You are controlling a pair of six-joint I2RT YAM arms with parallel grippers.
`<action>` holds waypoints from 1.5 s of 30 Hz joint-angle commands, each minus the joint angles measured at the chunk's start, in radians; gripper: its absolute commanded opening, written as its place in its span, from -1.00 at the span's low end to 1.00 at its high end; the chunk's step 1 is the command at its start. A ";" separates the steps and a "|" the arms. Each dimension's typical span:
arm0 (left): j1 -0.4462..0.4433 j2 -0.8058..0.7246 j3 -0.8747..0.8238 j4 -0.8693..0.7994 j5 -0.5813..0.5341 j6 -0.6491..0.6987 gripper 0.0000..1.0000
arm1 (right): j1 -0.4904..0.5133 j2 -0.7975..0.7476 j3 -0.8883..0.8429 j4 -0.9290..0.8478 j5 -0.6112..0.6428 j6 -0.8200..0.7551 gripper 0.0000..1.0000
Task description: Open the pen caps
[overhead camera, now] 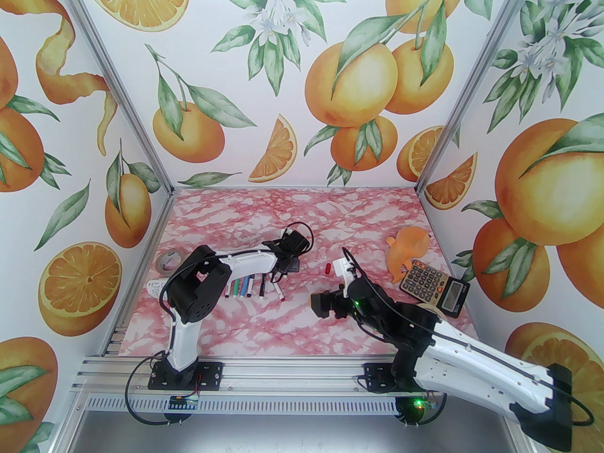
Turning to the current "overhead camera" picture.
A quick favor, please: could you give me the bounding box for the dark desk calculator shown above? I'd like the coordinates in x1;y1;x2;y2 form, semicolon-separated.
400;260;471;319

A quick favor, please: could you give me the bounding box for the orange plush toy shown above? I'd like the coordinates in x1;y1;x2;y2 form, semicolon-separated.
386;227;431;284

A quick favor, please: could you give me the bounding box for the clear tape roll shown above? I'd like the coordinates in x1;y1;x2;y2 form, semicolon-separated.
156;251;187;272

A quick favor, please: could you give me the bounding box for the black controller with green light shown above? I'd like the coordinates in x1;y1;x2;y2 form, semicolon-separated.
395;394;446;426

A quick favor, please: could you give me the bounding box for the grey steel panel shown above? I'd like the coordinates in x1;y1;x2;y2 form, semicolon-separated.
61;409;534;453

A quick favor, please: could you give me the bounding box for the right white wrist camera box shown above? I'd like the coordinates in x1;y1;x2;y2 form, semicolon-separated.
333;259;362;297

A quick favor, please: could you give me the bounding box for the aluminium mounting rail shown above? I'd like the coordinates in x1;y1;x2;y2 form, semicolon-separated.
70;353;517;397

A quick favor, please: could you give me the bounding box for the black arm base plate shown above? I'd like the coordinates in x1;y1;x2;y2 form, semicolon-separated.
366;361;440;393
148;361;223;390

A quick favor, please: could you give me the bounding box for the perforated metal cable tray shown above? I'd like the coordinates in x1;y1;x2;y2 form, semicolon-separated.
80;392;406;414

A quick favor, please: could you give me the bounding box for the black base cable loop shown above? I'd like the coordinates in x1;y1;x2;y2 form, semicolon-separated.
124;357;185;429
401;392;447;429

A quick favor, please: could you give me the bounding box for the aluminium frame post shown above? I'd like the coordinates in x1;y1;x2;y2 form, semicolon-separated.
52;0;176;196
415;0;541;196

